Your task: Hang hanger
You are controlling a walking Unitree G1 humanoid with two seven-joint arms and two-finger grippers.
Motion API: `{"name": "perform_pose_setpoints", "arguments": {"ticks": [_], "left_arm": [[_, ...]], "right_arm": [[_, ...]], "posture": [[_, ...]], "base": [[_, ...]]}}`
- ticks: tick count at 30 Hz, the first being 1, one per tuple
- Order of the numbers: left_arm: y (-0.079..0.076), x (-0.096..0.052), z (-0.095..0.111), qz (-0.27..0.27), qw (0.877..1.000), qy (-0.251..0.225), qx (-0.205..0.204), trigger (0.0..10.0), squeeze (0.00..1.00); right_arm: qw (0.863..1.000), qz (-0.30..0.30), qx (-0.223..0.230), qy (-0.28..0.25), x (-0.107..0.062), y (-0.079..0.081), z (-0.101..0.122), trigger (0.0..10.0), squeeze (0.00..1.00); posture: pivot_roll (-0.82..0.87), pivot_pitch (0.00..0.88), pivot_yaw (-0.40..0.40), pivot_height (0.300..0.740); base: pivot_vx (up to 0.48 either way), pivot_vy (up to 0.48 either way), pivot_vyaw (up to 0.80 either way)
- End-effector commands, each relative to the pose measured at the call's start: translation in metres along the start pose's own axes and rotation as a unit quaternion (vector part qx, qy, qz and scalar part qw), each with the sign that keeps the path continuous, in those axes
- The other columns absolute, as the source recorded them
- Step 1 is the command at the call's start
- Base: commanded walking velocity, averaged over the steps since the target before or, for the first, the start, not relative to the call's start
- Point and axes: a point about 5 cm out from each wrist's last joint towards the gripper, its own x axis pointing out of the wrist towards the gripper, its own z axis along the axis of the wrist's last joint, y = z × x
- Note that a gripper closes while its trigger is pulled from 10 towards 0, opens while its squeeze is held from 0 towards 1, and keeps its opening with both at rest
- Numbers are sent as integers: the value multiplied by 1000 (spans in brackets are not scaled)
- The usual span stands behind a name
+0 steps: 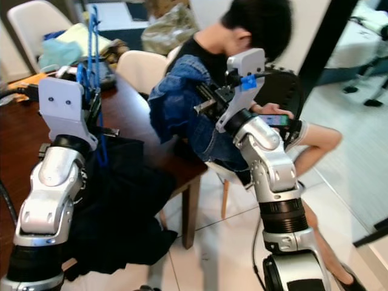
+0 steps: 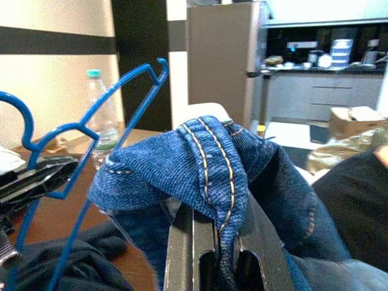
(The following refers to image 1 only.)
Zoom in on white plastic chair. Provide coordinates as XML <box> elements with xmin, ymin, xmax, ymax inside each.
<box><xmin>117</xmin><ymin>50</ymin><xmax>170</xmax><ymax>98</ymax></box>
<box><xmin>7</xmin><ymin>0</ymin><xmax>73</xmax><ymax>58</ymax></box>

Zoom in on blue denim jacket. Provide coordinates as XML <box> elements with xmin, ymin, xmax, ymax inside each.
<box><xmin>149</xmin><ymin>55</ymin><xmax>252</xmax><ymax>173</ymax></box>

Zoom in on pale yellow cushion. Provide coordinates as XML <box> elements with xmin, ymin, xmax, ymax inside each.
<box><xmin>58</xmin><ymin>23</ymin><xmax>113</xmax><ymax>55</ymax></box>

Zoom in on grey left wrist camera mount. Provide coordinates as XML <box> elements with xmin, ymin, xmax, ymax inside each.
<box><xmin>38</xmin><ymin>77</ymin><xmax>99</xmax><ymax>151</ymax></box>

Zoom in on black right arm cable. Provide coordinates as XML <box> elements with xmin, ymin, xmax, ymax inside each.
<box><xmin>250</xmin><ymin>218</ymin><xmax>269</xmax><ymax>291</ymax></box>

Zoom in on orange flat packet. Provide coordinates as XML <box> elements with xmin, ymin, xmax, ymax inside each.
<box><xmin>9</xmin><ymin>73</ymin><xmax>46</xmax><ymax>98</ymax></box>

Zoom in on teal cloth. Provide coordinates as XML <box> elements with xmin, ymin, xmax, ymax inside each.
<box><xmin>39</xmin><ymin>38</ymin><xmax>82</xmax><ymax>70</ymax></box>

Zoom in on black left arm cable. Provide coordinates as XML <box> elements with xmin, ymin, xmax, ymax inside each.
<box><xmin>0</xmin><ymin>182</ymin><xmax>18</xmax><ymax>225</ymax></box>

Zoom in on white draped table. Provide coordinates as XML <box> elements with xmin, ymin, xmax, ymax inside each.
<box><xmin>321</xmin><ymin>21</ymin><xmax>388</xmax><ymax>70</ymax></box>

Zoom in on dark navy garment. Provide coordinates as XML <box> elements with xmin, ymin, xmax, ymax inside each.
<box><xmin>64</xmin><ymin>136</ymin><xmax>179</xmax><ymax>283</ymax></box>

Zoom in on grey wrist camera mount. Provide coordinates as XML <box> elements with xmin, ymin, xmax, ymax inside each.
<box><xmin>215</xmin><ymin>47</ymin><xmax>266</xmax><ymax>133</ymax></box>
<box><xmin>38</xmin><ymin>77</ymin><xmax>99</xmax><ymax>151</ymax></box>

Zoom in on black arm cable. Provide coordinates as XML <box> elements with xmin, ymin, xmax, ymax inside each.
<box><xmin>250</xmin><ymin>218</ymin><xmax>269</xmax><ymax>291</ymax></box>
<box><xmin>0</xmin><ymin>182</ymin><xmax>18</xmax><ymax>225</ymax></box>

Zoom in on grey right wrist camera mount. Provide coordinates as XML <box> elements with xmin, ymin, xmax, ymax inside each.
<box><xmin>215</xmin><ymin>47</ymin><xmax>266</xmax><ymax>133</ymax></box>

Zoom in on person in black shirt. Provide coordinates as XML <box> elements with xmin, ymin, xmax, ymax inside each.
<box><xmin>161</xmin><ymin>0</ymin><xmax>367</xmax><ymax>291</ymax></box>

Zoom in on olive crumpled bag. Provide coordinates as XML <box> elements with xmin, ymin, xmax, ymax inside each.
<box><xmin>141</xmin><ymin>3</ymin><xmax>195</xmax><ymax>55</ymax></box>

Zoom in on blue plastic hanger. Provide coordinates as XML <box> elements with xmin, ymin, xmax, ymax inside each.
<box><xmin>76</xmin><ymin>5</ymin><xmax>110</xmax><ymax>167</ymax></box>

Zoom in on black electronic device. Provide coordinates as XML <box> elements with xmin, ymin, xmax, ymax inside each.
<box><xmin>36</xmin><ymin>61</ymin><xmax>92</xmax><ymax>82</ymax></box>

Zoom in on dark brown wooden table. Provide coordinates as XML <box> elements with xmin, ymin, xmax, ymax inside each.
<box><xmin>0</xmin><ymin>67</ymin><xmax>210</xmax><ymax>291</ymax></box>

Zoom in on smartphone with lit screen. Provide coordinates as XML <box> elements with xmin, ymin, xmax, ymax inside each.
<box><xmin>261</xmin><ymin>114</ymin><xmax>290</xmax><ymax>127</ymax></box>

